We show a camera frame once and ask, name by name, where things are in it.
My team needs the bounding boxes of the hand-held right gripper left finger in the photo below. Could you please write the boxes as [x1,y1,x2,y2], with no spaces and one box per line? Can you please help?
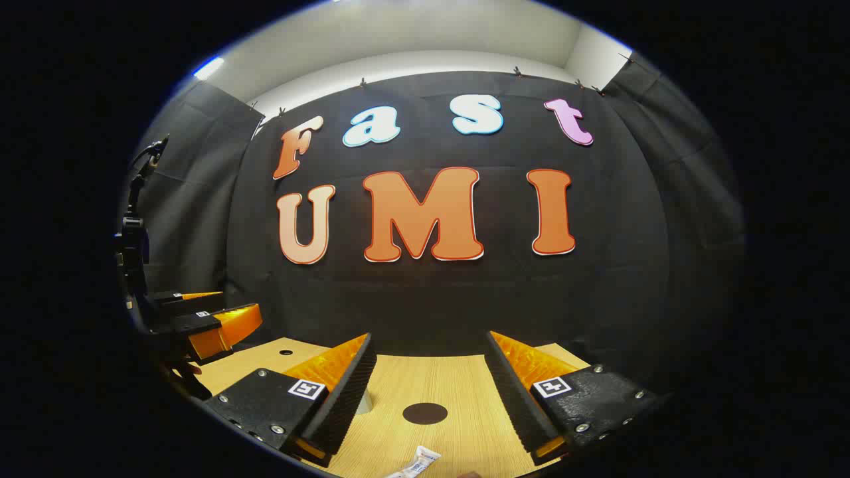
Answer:
[205,332,378,469]

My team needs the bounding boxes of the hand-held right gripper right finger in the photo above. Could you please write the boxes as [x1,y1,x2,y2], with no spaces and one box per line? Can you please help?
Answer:
[483,330,659,467]

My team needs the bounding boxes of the dark round coaster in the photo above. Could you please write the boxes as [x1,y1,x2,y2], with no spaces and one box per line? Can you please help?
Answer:
[402,402,448,426]

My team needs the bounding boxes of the white toothpaste tube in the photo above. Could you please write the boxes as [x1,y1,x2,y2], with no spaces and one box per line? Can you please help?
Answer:
[385,445,442,478]

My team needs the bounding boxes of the wooden desktop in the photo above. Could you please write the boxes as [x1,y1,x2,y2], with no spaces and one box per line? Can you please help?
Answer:
[193,337,592,478]

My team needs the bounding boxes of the black backdrop cloth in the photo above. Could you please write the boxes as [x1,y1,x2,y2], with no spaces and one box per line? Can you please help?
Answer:
[601,53,748,372]
[222,70,671,359]
[129,80,266,299]

